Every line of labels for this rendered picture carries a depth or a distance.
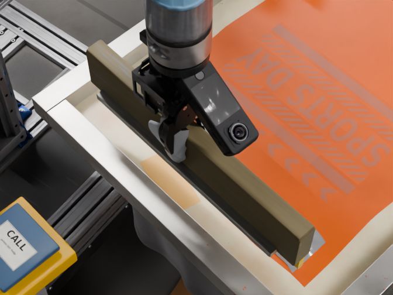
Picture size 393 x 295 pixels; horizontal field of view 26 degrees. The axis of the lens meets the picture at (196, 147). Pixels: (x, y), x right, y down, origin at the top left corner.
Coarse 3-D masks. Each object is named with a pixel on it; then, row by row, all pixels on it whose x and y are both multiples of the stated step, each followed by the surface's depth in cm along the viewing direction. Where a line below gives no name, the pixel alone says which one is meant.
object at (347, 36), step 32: (288, 0) 147; (320, 0) 147; (352, 0) 147; (384, 0) 147; (224, 32) 144; (256, 32) 144; (320, 32) 144; (352, 32) 144; (384, 32) 144; (224, 64) 140; (352, 64) 140
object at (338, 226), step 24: (384, 48) 142; (360, 72) 139; (384, 72) 139; (384, 96) 136; (264, 168) 129; (384, 168) 129; (288, 192) 127; (360, 192) 127; (384, 192) 127; (312, 216) 125; (336, 216) 125; (360, 216) 125; (336, 240) 122; (312, 264) 120
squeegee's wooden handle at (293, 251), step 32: (96, 64) 118; (128, 64) 116; (128, 96) 116; (192, 128) 111; (192, 160) 112; (224, 160) 108; (224, 192) 111; (256, 192) 106; (256, 224) 109; (288, 224) 103; (288, 256) 107
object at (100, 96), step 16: (96, 96) 122; (112, 112) 121; (128, 112) 120; (144, 128) 119; (160, 144) 117; (192, 176) 114; (208, 192) 113; (224, 208) 112; (240, 224) 110; (256, 240) 109
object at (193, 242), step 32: (128, 32) 139; (64, 96) 132; (64, 128) 129; (96, 128) 129; (96, 160) 126; (128, 160) 126; (128, 192) 123; (160, 192) 123; (160, 224) 121; (192, 224) 120; (192, 256) 118; (224, 256) 117; (384, 256) 117; (224, 288) 116; (256, 288) 115; (352, 288) 115; (384, 288) 115
